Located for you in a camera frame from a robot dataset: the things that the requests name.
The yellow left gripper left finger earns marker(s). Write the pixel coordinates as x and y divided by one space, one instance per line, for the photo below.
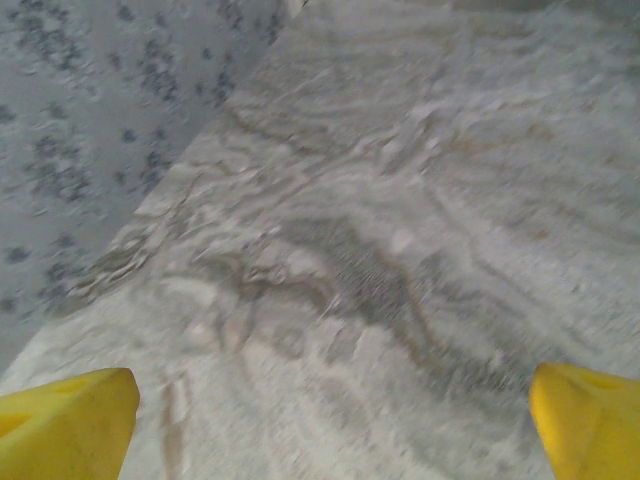
65 425

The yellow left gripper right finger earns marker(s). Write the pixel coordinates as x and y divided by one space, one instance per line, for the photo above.
595 425

